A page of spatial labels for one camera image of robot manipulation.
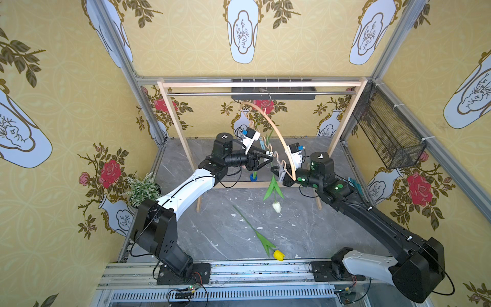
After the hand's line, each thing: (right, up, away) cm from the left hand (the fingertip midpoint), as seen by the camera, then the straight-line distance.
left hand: (271, 157), depth 74 cm
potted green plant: (-51, -12, +5) cm, 53 cm away
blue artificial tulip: (-6, -9, +14) cm, 18 cm away
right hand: (0, -6, -2) cm, 6 cm away
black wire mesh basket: (+55, +9, +11) cm, 57 cm away
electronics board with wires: (-32, -51, -2) cm, 60 cm away
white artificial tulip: (+2, -19, 0) cm, 19 cm away
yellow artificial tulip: (-1, -37, +6) cm, 37 cm away
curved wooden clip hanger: (+8, +22, +43) cm, 49 cm away
